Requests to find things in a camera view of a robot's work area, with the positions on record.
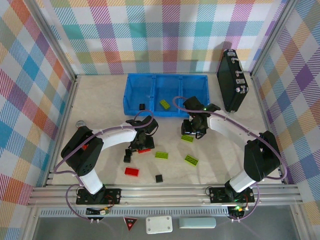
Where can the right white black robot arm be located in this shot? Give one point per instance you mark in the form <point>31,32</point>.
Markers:
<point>225,126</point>

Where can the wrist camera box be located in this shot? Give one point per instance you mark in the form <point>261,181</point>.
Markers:
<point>213,107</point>
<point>132,122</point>

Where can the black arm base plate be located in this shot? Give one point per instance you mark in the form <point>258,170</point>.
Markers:
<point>217,195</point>
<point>112,196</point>

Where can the aluminium frame post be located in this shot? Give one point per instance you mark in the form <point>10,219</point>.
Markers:
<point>55,40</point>
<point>272,37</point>

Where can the small black lego brick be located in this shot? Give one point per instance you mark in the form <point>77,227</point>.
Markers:
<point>127,159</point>
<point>159,178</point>
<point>142,106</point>

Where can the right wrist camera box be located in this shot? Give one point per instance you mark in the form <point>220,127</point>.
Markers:
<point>213,107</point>

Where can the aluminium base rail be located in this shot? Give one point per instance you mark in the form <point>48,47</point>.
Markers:
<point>162,195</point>

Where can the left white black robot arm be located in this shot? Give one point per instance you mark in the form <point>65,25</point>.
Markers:
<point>115,138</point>

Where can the pale blue-grey oblong block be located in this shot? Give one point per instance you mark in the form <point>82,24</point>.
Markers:
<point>197,222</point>

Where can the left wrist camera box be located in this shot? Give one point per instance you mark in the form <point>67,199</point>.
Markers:
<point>132,122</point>

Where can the red triangle sign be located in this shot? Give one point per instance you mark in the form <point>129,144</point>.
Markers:
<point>130,222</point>

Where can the black briefcase with metal latches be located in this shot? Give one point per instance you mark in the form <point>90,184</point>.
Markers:
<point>228,85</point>

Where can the aluminium side rail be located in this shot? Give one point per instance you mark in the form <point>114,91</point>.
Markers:
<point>261,100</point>
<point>69,105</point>

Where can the red lego brick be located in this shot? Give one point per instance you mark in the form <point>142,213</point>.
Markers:
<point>144,151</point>
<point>131,172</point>

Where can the white rectangular plate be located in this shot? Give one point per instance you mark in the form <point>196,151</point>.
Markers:
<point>159,225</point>

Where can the blue three-compartment plastic bin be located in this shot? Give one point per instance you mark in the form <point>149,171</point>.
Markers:
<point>140,87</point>

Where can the lime green lego brick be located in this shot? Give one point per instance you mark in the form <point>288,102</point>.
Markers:
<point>191,160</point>
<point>187,138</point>
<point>161,155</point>
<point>164,104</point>

